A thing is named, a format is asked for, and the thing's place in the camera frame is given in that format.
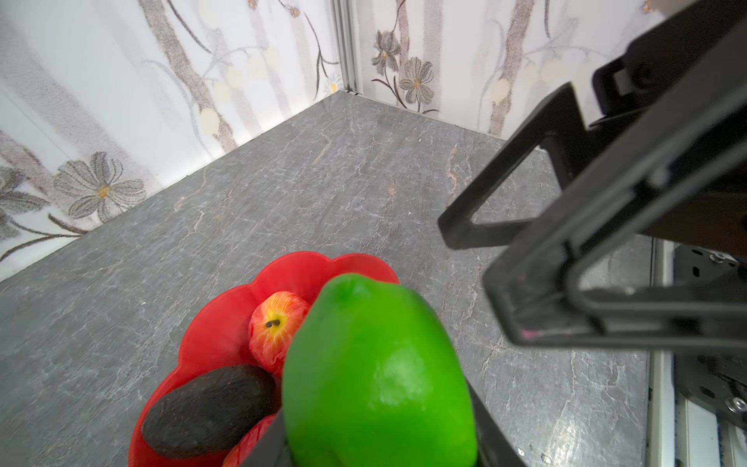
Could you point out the red flower-shaped plate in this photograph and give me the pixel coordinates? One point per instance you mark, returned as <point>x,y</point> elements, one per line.
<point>218,336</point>

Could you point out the dark red wrinkled fruit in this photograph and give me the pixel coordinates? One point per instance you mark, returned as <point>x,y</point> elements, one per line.
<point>242,450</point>

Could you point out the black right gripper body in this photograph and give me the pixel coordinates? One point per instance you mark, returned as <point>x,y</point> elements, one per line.
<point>657,59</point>

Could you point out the green lime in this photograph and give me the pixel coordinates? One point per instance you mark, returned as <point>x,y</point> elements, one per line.
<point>372,379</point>

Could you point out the red apple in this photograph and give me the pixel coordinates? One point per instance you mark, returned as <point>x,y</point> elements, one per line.
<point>272,327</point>

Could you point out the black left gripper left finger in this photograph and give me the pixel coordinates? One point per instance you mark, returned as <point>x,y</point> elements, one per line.
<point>270,446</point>

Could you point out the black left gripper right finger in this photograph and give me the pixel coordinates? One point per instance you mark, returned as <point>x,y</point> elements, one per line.
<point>494,450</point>

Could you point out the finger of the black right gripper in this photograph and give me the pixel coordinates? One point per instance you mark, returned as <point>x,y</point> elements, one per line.
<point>555,125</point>
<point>669,156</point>

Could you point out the black avocado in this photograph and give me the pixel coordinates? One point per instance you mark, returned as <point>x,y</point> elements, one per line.
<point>210,413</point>

